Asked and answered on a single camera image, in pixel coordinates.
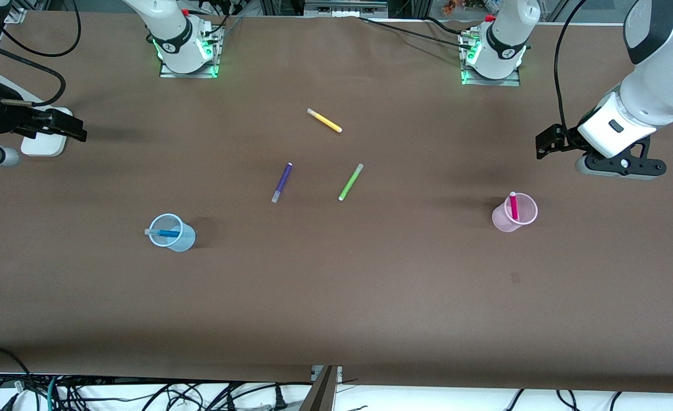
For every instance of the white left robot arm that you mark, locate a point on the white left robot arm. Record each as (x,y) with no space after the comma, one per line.
(656,80)

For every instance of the brown table cover sheet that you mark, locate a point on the brown table cover sheet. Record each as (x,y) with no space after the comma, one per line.
(336,285)

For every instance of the pink translucent cup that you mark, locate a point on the pink translucent cup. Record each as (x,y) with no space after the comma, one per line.
(504,221)

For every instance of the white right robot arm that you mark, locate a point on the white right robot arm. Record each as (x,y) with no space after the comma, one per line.
(172,34)

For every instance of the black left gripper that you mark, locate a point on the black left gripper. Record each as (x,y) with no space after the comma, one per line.
(568,139)

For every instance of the purple marker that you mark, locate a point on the purple marker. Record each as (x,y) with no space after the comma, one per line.
(282,181)

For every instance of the yellow marker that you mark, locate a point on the yellow marker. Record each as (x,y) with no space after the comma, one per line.
(325,120)

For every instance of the white rounded box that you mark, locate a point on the white rounded box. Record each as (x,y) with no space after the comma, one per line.
(45,149)

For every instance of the orange small object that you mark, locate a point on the orange small object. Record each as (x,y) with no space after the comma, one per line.
(449,7)

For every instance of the metal table leg bracket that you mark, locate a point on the metal table leg bracket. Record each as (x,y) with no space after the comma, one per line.
(323,391)

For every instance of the blue translucent cup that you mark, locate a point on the blue translucent cup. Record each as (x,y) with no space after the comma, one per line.
(185,242)

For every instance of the aluminium frame profile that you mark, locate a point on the aluminium frame profile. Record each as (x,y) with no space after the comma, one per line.
(345,7)

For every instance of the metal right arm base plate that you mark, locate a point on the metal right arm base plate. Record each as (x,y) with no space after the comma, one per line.
(168,73)

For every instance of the black power plug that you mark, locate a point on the black power plug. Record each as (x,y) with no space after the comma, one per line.
(279,401)

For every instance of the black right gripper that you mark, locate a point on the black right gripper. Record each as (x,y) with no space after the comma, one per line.
(6,114)

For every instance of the blue marker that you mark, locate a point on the blue marker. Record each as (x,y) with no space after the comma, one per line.
(165,233)

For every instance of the green marker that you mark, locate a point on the green marker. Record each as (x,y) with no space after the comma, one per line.
(350,182)

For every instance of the pink marker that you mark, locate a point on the pink marker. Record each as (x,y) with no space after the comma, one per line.
(514,206)

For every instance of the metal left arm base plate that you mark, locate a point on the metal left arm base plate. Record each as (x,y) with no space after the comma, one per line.
(484,81)

